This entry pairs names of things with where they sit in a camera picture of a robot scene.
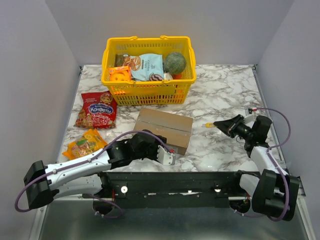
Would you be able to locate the light blue chips bag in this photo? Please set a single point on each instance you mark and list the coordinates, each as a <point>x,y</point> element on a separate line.
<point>145,67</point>

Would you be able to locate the orange toy package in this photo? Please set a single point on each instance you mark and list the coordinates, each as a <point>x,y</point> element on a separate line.
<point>120,74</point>

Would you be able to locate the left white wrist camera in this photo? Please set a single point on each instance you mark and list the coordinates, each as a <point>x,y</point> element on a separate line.
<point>164,157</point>

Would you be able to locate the yellow utility knife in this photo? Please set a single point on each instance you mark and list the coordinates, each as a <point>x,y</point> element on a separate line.
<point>208,125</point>

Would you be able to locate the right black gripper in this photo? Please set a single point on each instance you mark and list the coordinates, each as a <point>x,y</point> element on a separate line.
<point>232,128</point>

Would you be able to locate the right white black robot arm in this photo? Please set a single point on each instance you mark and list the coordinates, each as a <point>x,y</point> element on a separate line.
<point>274,192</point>

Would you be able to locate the red candy bag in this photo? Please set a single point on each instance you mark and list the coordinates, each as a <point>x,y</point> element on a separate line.
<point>99,111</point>

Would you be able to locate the orange yellow snack bag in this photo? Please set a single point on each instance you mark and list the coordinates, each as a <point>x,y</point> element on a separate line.
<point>88,143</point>

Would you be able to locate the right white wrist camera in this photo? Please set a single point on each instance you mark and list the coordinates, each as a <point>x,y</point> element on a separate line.
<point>248,119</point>

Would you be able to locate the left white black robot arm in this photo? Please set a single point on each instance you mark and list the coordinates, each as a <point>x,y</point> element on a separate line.
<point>45,183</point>

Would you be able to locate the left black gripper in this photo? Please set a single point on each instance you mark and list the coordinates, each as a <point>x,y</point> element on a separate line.
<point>156,143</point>

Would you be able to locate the green round melon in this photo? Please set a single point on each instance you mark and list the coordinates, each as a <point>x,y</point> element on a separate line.
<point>174,63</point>

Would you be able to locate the brown cardboard express box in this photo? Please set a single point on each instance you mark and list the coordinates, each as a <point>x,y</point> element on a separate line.
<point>177,129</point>

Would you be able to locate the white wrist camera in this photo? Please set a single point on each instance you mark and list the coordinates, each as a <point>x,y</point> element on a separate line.
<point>248,119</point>
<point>164,157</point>

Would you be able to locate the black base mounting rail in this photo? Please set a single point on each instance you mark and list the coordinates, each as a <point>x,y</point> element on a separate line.
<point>171,189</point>

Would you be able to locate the yellow plastic shopping basket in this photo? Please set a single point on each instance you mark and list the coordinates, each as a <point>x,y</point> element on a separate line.
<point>164,92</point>

